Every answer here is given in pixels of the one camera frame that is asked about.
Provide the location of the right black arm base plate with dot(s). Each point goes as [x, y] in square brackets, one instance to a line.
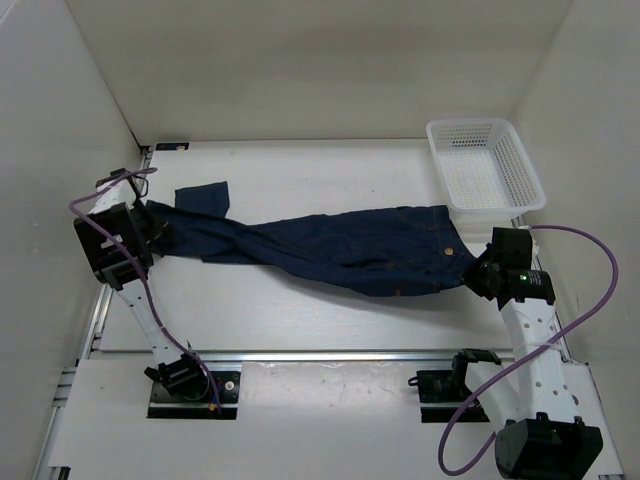
[439, 396]

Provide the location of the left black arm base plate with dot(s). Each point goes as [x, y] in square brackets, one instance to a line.
[183, 391]

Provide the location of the aluminium left frame rail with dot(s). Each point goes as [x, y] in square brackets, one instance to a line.
[90, 344]

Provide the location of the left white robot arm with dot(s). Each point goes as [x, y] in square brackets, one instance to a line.
[116, 231]

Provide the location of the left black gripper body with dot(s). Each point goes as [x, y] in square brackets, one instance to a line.
[151, 224]

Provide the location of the white plastic mesh basket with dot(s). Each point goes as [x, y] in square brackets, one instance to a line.
[484, 170]

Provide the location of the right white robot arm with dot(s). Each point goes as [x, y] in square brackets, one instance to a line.
[538, 431]

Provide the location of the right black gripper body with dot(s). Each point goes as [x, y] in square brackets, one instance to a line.
[477, 275]

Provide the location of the black corner bracket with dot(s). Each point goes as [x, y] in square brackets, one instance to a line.
[172, 146]

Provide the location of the dark blue denim trousers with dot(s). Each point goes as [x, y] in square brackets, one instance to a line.
[399, 251]

